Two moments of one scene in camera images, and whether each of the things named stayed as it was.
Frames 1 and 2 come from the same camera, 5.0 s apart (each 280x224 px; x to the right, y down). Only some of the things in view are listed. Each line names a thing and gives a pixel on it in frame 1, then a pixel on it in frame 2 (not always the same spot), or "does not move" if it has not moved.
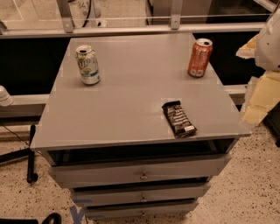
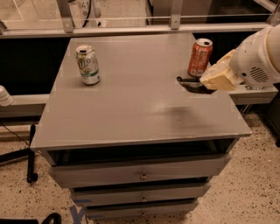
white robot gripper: x=269 y=48 to x=251 y=62
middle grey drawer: x=140 y=195 does not move
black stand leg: x=31 y=175 does not move
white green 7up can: x=87 y=65 does not move
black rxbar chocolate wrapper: x=179 y=122 to x=195 y=85
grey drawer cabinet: x=137 y=127 does not move
